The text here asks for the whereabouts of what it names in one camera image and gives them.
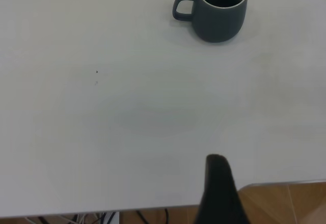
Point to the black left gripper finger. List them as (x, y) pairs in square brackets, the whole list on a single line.
[(219, 196)]

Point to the dark grey coffee mug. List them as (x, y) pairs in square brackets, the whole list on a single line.
[(219, 25)]

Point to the white table leg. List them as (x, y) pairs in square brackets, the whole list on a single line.
[(114, 219)]

